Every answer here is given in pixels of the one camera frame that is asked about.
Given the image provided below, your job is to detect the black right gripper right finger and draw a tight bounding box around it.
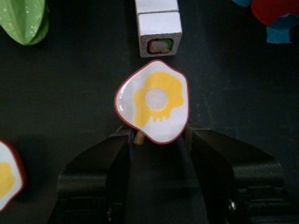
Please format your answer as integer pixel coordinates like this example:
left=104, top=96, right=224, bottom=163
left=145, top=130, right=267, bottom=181
left=180, top=124, right=299, bottom=224

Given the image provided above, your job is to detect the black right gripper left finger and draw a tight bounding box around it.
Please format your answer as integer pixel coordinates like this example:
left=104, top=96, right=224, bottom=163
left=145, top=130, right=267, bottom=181
left=48, top=126, right=137, bottom=224

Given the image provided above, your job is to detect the toy apple half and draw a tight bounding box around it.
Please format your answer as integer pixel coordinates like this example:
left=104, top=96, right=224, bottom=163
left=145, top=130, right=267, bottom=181
left=113, top=59, right=191, bottom=146
left=0, top=139, right=28, bottom=214

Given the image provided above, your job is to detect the blue toy piece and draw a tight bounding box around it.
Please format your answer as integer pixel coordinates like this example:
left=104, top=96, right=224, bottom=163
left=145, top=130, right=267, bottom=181
left=265, top=12, right=299, bottom=45

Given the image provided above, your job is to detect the white toy sushi roll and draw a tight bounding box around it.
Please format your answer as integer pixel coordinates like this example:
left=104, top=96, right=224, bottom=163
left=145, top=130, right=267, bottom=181
left=133, top=0, right=183, bottom=59

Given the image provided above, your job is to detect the green toy leaf vegetable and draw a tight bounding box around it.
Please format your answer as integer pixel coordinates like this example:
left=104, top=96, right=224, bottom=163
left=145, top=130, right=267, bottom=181
left=0, top=0, right=52, bottom=46

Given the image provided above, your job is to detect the red plastic cup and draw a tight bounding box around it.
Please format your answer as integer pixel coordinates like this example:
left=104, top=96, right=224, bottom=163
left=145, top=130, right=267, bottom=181
left=249, top=0, right=299, bottom=26

